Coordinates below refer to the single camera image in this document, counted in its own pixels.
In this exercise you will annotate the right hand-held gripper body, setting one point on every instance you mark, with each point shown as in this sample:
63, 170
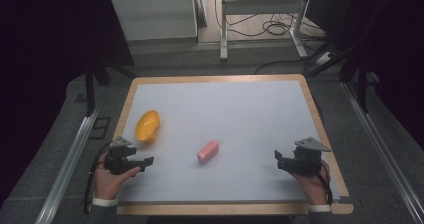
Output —
305, 162

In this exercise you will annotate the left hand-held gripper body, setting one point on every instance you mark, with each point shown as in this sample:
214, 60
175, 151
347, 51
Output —
116, 160

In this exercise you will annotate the orange yellow fruit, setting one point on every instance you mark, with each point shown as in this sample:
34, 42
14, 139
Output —
147, 125

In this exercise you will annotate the pink soap bar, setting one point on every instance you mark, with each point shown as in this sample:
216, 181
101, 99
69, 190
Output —
208, 152

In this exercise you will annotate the person's left hand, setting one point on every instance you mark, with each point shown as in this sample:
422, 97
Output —
108, 182

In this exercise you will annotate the person's right hand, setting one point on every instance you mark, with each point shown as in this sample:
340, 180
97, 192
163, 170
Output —
313, 189

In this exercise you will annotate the white wood-framed board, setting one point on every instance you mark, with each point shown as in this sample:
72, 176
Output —
233, 117

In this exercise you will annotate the black metal stand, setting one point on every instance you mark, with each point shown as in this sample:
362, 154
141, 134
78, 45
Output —
90, 90
361, 84

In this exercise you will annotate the white power strip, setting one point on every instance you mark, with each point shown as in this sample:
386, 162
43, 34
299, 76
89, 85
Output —
324, 58

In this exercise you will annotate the white cabinet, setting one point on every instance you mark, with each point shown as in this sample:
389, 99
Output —
153, 14

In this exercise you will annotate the black floor frame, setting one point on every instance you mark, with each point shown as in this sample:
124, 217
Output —
100, 128

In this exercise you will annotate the aluminium rail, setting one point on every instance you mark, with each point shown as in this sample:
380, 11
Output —
66, 167
383, 150

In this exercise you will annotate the white metal desk frame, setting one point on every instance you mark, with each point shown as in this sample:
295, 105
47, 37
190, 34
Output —
263, 5

